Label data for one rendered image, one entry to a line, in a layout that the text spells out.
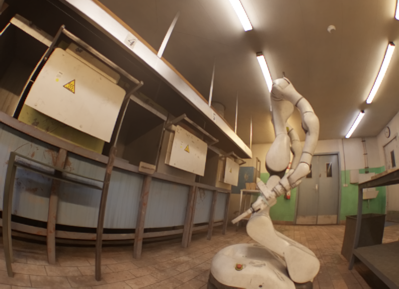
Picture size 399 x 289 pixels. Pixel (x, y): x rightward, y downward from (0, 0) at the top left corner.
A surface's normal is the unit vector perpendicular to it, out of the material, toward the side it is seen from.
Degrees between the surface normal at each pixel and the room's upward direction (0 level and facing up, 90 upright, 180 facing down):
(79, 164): 90
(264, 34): 180
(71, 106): 90
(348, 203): 90
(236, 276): 90
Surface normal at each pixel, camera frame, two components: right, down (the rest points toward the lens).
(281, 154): -0.27, -0.33
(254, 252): -0.30, -0.60
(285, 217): -0.52, -0.34
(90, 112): 0.84, -0.06
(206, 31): -0.14, 0.94
